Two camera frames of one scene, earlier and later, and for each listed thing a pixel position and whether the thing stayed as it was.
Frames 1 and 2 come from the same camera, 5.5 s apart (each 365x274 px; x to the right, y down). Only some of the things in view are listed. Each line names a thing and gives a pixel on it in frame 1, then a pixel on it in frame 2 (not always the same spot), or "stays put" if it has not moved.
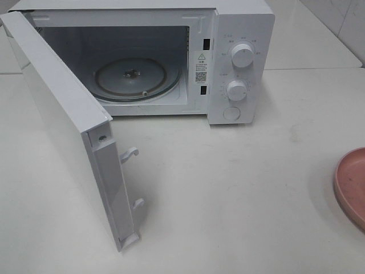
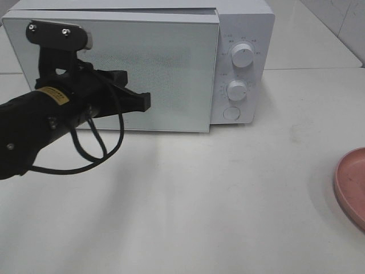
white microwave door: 84,125 → 172,54
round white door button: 231,113 stays put
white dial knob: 236,90 stays put
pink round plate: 349,185 stays put
